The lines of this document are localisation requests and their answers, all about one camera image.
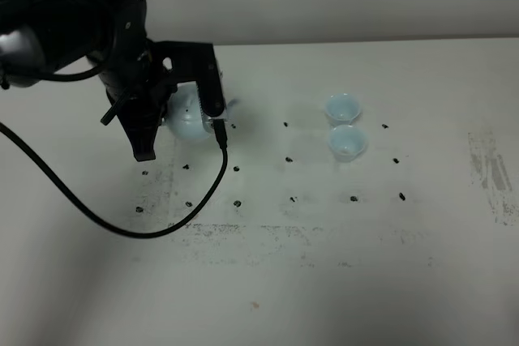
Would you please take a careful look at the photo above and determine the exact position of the light blue teacup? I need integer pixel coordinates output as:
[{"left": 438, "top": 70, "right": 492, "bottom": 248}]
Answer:
[
  {"left": 324, "top": 93, "right": 362, "bottom": 126},
  {"left": 328, "top": 125, "right": 368, "bottom": 163}
]

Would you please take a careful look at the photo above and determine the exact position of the near light blue teacup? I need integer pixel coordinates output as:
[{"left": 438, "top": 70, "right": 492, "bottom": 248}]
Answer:
[{"left": 328, "top": 125, "right": 368, "bottom": 163}]

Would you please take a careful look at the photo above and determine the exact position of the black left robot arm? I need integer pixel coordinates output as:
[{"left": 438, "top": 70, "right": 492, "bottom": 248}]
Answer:
[{"left": 1, "top": 0, "right": 171, "bottom": 162}]

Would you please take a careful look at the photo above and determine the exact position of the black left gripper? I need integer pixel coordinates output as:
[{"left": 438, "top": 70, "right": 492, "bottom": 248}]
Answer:
[{"left": 99, "top": 0, "right": 173, "bottom": 161}]

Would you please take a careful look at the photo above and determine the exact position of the light blue porcelain teapot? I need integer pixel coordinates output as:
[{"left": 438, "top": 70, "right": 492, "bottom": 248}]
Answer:
[{"left": 163, "top": 83, "right": 214, "bottom": 142}]

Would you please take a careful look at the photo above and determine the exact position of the far light blue teacup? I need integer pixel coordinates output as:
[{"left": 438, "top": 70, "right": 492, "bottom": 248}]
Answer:
[{"left": 324, "top": 93, "right": 362, "bottom": 126}]

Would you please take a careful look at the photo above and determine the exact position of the black left camera cable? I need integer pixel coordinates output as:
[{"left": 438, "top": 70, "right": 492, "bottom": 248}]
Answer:
[{"left": 0, "top": 0, "right": 229, "bottom": 239}]

